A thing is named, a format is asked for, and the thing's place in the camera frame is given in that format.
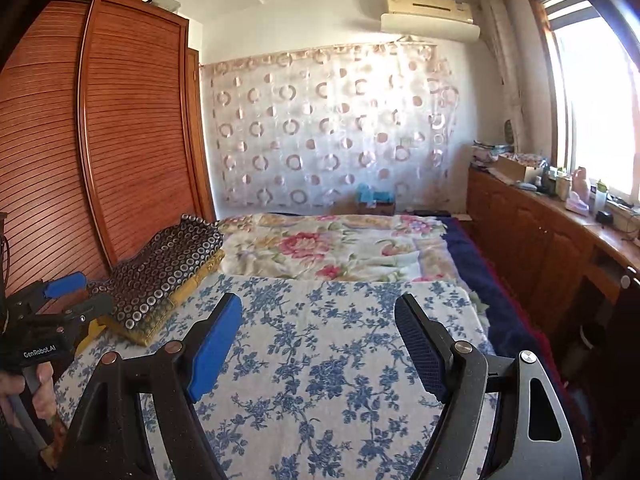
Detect navy medallion patterned silk garment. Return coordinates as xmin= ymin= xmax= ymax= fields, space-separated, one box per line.
xmin=88 ymin=214 xmax=224 ymax=330

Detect person left hand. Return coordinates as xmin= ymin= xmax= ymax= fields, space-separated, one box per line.
xmin=0 ymin=361 xmax=59 ymax=430

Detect folded mustard gold cloth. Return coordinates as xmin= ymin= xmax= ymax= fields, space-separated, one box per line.
xmin=75 ymin=249 xmax=224 ymax=358

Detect navy blue bed blanket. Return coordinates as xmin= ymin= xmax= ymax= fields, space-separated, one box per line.
xmin=437 ymin=217 xmax=591 ymax=460

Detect blue floral white bedsheet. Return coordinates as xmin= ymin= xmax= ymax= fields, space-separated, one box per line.
xmin=54 ymin=273 xmax=499 ymax=480

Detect long wooden sideboard cabinet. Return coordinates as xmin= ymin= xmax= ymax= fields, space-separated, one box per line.
xmin=466 ymin=168 xmax=639 ymax=341

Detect pink floral quilt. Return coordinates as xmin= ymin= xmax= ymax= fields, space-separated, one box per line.
xmin=218 ymin=214 xmax=462 ymax=284

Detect pink bottle on sideboard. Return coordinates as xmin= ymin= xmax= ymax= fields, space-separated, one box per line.
xmin=572 ymin=166 xmax=590 ymax=204

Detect small blue toy object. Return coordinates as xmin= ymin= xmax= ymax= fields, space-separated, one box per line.
xmin=356 ymin=183 xmax=396 ymax=216

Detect cardboard box on sideboard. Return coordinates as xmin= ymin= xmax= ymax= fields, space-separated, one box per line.
xmin=494 ymin=155 xmax=542 ymax=183

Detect sheer circle patterned curtain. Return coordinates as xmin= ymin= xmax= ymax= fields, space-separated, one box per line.
xmin=201 ymin=41 xmax=459 ymax=216

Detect window with wooden frame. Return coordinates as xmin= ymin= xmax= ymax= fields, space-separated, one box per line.
xmin=529 ymin=0 xmax=639 ymax=207

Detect white wall air conditioner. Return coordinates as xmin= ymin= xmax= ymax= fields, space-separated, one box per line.
xmin=381 ymin=0 xmax=480 ymax=44

